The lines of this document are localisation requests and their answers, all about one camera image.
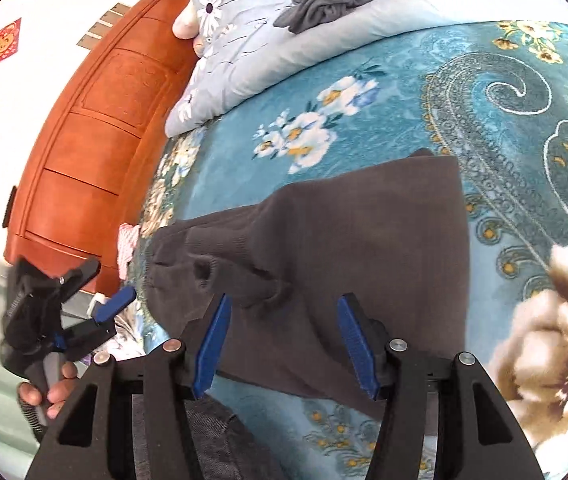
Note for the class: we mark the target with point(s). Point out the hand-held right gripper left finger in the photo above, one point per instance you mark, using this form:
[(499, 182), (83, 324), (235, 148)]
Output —
[(211, 350)]

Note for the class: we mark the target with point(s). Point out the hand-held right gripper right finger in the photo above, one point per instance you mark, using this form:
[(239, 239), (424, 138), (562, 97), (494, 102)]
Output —
[(356, 350)]

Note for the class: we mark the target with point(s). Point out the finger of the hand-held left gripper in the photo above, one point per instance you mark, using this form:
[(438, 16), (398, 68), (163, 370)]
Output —
[(81, 277), (116, 304)]

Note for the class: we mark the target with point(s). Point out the dark grey pants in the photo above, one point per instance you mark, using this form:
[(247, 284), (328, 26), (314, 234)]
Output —
[(354, 240)]

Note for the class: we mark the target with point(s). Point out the person's left hand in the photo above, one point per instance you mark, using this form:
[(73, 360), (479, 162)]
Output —
[(66, 385)]

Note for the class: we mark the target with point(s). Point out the small white object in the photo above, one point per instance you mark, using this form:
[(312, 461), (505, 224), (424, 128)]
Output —
[(97, 305)]

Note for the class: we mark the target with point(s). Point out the pink checked cloth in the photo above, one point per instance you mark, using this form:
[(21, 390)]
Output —
[(127, 250)]

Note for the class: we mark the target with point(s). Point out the person's grey trouser leg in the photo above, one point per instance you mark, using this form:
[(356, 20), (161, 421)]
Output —
[(234, 445)]

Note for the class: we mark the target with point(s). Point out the orange wooden headboard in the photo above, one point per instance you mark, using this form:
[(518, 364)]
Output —
[(88, 160)]

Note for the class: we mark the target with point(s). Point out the teal floral blanket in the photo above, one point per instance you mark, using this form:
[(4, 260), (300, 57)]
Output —
[(514, 185)]

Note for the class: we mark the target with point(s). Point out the light blue floral duvet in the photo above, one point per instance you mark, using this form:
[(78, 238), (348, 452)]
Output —
[(264, 60)]

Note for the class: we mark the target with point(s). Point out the grey crumpled garment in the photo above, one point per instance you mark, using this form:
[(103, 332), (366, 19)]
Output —
[(334, 2)]

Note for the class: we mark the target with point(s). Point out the grey wall panel strip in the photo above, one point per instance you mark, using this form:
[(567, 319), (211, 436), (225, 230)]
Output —
[(103, 25)]

